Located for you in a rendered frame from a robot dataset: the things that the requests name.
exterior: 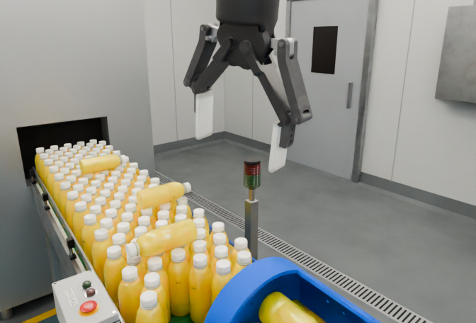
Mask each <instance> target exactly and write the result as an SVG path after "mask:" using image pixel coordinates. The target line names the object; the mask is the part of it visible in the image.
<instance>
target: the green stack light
mask: <svg viewBox="0 0 476 323"><path fill-rule="evenodd" d="M243 185H244V187H246V188H258V187H259V186H260V185H261V174H259V175H255V176H249V175H246V174H244V175H243Z"/></svg>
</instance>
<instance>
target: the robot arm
mask: <svg viewBox="0 0 476 323"><path fill-rule="evenodd" d="M279 3H280V0H216V14H215V15H216V19H217V20H218V21H219V22H220V25H219V26H218V24H216V23H209V24H202V25H201V26H200V32H199V41H198V44H197V46H196V49H195V52H194V53H193V57H192V59H191V63H190V64H189V67H188V70H187V72H186V75H185V78H184V80H183V84H184V86H185V87H188V86H189V87H190V88H191V89H192V92H193V93H194V112H195V114H196V118H195V138H196V139H197V140H200V139H203V138H204V137H208V136H210V135H212V132H213V91H211V90H212V89H211V87H212V85H213V84H214V83H215V82H216V81H217V80H218V78H219V77H220V76H221V74H222V73H223V72H224V71H225V70H226V68H227V67H228V66H229V65H230V66H233V67H235V66H239V67H241V68H242V69H246V70H251V71H252V73H253V74H254V76H256V77H258V78H259V81H260V82H261V85H262V87H263V89H264V91H265V92H266V95H267V96H268V99H269V101H270V102H271V105H272V106H273V109H274V111H275V112H276V115H277V116H278V119H279V120H277V121H274V122H273V132H272V139H271V151H270V158H269V165H268V171H269V172H271V173H273V172H274V171H277V170H279V169H280V168H282V167H283V166H285V159H286V154H287V148H288V147H290V146H292V144H293V141H294V135H295V126H296V124H297V125H299V124H301V123H304V122H306V121H308V120H310V119H311V118H312V110H311V108H310V102H309V99H308V97H307V92H306V88H305V84H304V81H303V77H302V73H301V70H300V65H299V62H298V40H297V39H296V38H294V37H293V38H283V39H280V38H276V37H275V33H274V28H275V26H276V23H277V21H278V10H279ZM217 41H218V42H219V44H220V48H219V49H218V50H217V52H216V53H215V54H214V55H213V52H214V50H215V47H216V44H217ZM273 50H274V55H275V56H276V57H277V60H278V68H279V70H280V75H281V78H282V81H283V82H282V81H281V78H280V77H279V75H278V72H277V71H276V68H277V66H276V63H275V62H274V60H273V58H272V56H271V53H272V51H273ZM212 55H213V57H212ZM211 57H212V62H211V63H210V64H209V61H210V58H211ZM263 63H264V64H265V65H264V66H262V64H263ZM208 64H209V65H208Z"/></svg>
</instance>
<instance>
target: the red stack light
mask: <svg viewBox="0 0 476 323"><path fill-rule="evenodd" d="M260 173H261V163H260V164H257V165H248V164H245V163H244V174H246V175H249V176H255V175H259V174H260Z"/></svg>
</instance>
